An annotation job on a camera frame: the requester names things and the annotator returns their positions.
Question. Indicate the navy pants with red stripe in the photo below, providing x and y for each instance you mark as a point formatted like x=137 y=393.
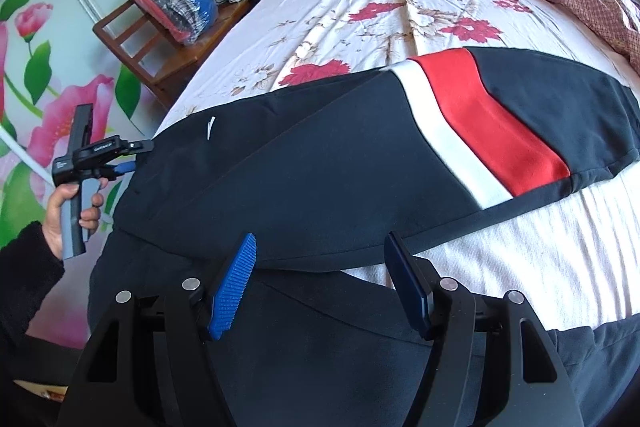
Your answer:
x=300 y=187

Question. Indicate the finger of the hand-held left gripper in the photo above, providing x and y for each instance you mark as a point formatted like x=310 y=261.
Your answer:
x=125 y=167
x=143 y=145

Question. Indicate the bed with floral sheet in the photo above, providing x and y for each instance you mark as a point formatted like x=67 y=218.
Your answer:
x=350 y=7

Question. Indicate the person's dark clothing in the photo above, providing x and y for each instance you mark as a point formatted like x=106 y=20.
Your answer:
x=30 y=387

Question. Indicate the person's left hand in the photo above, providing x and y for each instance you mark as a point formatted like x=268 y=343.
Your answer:
x=57 y=207

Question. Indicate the floral wardrobe sliding door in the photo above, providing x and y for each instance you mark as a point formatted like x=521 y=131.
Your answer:
x=65 y=32

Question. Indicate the plastic bag of clothes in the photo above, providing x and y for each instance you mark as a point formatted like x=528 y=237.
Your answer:
x=185 y=2

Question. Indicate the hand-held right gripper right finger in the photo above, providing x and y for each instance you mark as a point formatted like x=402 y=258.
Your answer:
x=407 y=288

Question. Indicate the wooden chair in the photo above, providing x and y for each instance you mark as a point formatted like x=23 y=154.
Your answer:
x=165 y=57

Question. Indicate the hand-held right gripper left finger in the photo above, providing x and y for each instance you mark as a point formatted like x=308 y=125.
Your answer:
x=235 y=287

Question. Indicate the person's left forearm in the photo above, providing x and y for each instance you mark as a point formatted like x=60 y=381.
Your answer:
x=25 y=287

